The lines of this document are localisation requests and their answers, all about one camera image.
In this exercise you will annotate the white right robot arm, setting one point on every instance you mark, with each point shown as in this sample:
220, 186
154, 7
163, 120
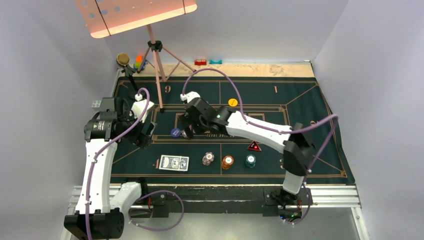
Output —
296, 147

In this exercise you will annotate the blue round dealer button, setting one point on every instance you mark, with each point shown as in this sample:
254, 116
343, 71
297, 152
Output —
175, 132

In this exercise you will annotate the red toy block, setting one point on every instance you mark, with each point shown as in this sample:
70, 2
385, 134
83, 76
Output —
200, 62

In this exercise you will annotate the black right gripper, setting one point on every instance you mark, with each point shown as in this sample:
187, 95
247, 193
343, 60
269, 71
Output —
186, 121

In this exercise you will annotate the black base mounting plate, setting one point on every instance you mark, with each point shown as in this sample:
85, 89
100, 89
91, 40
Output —
268, 200

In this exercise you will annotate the blue playing card deck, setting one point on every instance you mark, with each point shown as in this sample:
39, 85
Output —
174, 163

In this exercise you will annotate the green poker table mat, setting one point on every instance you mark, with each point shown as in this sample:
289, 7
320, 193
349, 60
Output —
278, 100

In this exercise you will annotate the orange green toy blocks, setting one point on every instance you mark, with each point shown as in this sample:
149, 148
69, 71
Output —
140, 62

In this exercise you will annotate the orange chip stack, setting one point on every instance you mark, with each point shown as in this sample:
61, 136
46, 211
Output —
227, 162

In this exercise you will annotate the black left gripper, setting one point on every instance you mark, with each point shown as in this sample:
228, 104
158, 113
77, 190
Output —
141, 139

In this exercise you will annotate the black red all-in triangle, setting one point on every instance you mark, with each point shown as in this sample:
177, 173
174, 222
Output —
254, 146

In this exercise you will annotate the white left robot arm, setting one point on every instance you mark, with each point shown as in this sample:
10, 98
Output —
97, 215

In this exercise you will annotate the small microphone on stand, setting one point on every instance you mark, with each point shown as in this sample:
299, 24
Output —
123, 60

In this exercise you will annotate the teal chip stack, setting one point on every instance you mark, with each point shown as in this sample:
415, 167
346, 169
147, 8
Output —
250, 161

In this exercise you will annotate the cyan toy block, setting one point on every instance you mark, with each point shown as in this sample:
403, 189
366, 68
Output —
215, 61

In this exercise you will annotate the yellow round button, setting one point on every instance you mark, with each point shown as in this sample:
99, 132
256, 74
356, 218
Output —
233, 102

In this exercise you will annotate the grey lego brick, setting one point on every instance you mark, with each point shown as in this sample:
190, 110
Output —
96, 104

